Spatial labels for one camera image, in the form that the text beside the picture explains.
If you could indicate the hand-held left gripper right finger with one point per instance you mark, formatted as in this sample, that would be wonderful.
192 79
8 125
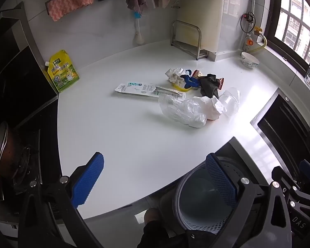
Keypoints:
221 180

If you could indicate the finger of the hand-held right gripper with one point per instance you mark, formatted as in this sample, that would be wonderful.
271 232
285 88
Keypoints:
309 170
281 176

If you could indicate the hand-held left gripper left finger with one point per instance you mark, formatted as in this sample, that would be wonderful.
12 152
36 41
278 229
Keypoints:
89 178

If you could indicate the grey perforated waste bin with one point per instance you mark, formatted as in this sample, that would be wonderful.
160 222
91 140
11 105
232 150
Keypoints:
199 201

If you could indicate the white paper bag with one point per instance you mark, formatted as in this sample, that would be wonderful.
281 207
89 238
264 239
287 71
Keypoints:
209 107

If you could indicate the clear plastic bag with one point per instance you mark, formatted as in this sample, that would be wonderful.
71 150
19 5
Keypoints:
180 111

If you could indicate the clear plastic cup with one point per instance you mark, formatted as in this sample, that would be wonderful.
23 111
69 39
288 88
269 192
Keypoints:
230 100

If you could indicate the black cloth glove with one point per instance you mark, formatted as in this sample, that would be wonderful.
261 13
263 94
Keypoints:
209 85

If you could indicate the white tissue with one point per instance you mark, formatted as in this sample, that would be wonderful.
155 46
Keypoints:
174 73

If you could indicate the black kitchen sink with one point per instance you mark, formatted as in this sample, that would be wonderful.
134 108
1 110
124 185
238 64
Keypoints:
284 126

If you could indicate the dark cooking pot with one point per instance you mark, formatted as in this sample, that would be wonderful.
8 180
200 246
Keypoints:
2 149

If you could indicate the toothbrush blister package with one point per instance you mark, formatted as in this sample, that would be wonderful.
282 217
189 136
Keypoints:
134 87

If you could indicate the yellow green spout pouch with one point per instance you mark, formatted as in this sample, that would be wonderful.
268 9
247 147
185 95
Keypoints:
63 72

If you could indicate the red-white snack wrapper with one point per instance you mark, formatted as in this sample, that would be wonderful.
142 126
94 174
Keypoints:
196 73

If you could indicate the white patterned bowl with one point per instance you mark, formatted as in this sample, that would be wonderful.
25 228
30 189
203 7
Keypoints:
250 60

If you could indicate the steel cutting board rack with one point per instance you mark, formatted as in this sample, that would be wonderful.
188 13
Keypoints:
199 44

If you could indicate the dark framed window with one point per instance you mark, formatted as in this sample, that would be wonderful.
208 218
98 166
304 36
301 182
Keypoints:
271 25

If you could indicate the white bottle brush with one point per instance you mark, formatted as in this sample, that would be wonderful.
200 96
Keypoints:
138 36

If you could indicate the gas valve with orange knob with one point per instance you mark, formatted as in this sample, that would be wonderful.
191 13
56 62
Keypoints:
248 20

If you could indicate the pink dish cloth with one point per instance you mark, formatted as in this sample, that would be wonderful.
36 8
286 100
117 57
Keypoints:
69 2

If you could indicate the white wall pipe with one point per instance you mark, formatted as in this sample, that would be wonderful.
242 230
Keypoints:
253 0

